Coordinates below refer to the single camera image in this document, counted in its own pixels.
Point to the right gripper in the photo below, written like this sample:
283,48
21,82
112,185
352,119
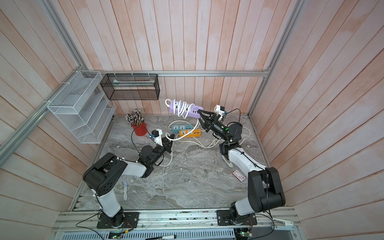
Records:
210,120

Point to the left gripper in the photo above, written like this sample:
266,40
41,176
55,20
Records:
167,143

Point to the teal power strip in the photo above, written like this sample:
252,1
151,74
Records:
178,128

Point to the orange power strip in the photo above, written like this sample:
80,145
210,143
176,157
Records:
190,133

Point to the purple power strip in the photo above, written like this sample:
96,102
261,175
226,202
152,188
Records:
183,109

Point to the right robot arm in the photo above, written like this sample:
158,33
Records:
265,191

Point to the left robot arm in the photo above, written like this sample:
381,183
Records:
102,177

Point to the red pencil cup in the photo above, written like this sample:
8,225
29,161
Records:
140,130

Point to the bundle of pencils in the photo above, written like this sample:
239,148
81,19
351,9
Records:
134,117

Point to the pink white card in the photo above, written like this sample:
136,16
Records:
239,175

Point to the black mesh basket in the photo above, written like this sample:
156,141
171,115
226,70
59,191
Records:
126,87

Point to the black marker pen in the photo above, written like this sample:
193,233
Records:
162,237

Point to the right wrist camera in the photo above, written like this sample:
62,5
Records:
220,110

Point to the white wire mesh shelf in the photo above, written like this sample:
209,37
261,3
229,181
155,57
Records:
85,113

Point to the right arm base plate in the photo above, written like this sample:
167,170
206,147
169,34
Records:
231,218

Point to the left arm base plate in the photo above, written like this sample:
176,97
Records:
120,220

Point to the horizontal aluminium wall rail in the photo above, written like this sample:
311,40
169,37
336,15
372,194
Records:
222,73

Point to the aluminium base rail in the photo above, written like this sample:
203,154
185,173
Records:
185,224

